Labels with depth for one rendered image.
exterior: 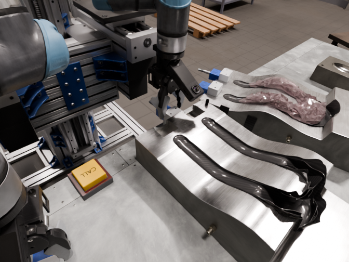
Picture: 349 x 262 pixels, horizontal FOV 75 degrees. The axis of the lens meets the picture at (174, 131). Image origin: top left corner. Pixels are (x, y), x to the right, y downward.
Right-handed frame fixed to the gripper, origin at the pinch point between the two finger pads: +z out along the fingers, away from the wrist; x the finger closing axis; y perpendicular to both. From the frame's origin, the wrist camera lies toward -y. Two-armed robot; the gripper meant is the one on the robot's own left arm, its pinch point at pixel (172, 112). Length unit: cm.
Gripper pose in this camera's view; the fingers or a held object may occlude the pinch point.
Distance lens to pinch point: 71.5
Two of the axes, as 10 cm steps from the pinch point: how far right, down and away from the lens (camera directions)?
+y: -7.1, -5.3, 4.6
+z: -0.7, 7.1, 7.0
